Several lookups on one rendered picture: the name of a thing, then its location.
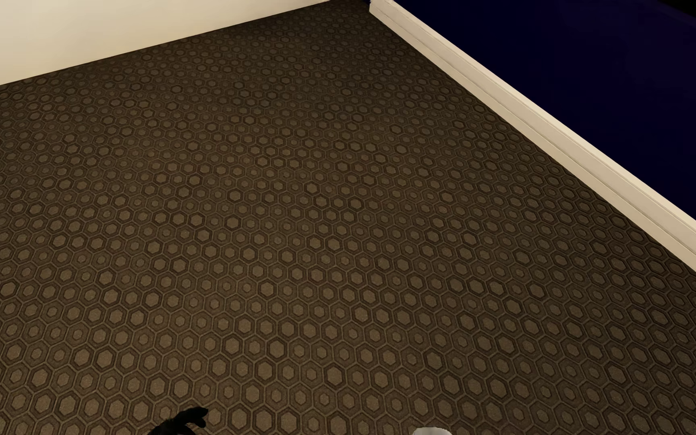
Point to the cream baseboard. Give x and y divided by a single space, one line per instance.
553 142

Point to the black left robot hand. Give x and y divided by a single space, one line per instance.
186 421

